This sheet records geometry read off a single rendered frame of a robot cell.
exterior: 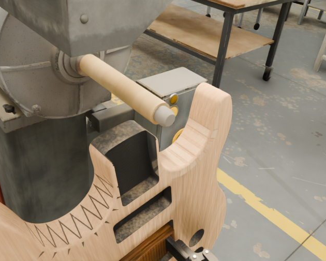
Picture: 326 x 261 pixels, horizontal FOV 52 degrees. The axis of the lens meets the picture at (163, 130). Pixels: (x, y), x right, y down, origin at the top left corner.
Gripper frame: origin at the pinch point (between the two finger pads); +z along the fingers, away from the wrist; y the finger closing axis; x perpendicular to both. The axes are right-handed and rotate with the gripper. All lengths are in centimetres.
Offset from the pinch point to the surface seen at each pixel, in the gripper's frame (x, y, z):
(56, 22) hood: 36.8, -4.6, 0.5
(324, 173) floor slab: -134, 170, 29
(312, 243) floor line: -124, 108, 5
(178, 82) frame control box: 2.0, 33.1, 29.7
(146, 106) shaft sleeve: 20.1, 7.1, 7.2
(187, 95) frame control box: 0.1, 32.7, 26.0
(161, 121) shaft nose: 19.2, 7.2, 4.5
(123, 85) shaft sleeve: 20.5, 7.5, 12.8
